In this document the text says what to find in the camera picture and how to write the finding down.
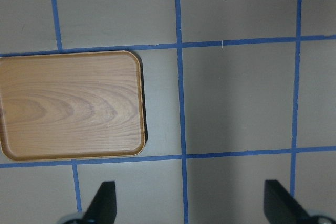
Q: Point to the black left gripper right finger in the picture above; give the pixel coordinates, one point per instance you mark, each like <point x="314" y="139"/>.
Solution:
<point x="280" y="207"/>

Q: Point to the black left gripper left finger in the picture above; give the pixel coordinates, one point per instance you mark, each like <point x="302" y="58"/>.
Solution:
<point x="103" y="206"/>

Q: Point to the wooden tray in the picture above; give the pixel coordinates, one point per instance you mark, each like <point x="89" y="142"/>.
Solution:
<point x="78" y="105"/>

